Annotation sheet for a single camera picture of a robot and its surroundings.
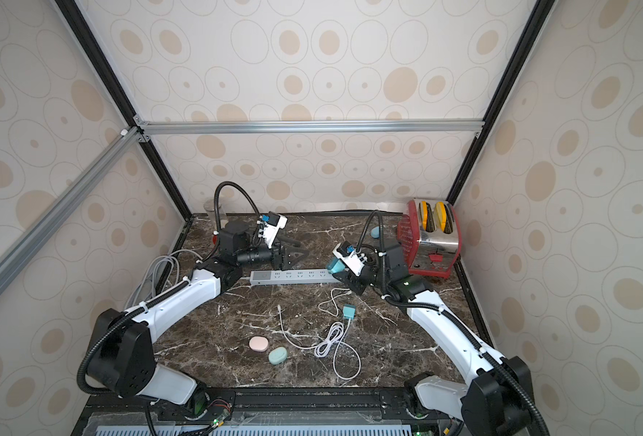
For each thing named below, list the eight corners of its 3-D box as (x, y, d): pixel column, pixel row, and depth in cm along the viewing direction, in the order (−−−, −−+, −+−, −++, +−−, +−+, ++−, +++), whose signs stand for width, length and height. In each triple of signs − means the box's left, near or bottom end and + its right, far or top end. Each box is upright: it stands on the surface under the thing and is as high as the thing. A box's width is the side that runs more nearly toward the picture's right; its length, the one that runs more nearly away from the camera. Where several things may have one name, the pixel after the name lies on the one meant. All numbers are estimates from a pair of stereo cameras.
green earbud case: (268, 364, 82) (267, 362, 81) (270, 349, 85) (269, 347, 84) (286, 364, 82) (285, 362, 81) (287, 349, 85) (287, 347, 84)
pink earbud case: (249, 351, 85) (247, 348, 83) (251, 338, 88) (250, 336, 86) (267, 351, 85) (266, 348, 83) (269, 338, 88) (268, 336, 86)
